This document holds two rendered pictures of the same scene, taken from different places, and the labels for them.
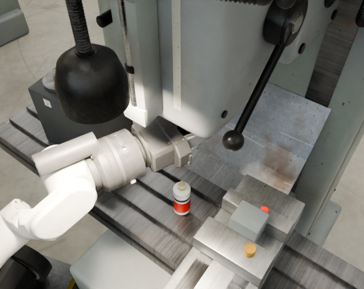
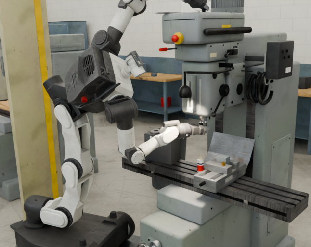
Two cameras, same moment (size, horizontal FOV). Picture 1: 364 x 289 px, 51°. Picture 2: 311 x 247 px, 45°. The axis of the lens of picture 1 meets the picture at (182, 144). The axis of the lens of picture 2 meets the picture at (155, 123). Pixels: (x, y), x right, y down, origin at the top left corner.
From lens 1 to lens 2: 1.76 m
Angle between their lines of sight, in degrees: 34
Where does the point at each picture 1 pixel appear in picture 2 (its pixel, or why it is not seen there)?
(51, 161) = (168, 122)
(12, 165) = not seen: hidden behind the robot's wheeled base
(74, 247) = not seen: outside the picture
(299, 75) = (242, 129)
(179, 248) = not seen: hidden behind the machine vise
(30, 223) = (162, 135)
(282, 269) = (238, 182)
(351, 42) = (254, 112)
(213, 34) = (207, 86)
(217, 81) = (209, 98)
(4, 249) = (153, 144)
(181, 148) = (200, 127)
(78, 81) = (184, 88)
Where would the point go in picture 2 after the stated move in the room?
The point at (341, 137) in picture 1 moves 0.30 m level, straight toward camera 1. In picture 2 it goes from (261, 151) to (242, 164)
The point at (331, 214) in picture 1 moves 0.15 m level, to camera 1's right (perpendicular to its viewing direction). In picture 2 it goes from (288, 240) to (308, 240)
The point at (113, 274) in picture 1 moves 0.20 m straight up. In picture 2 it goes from (174, 191) to (173, 160)
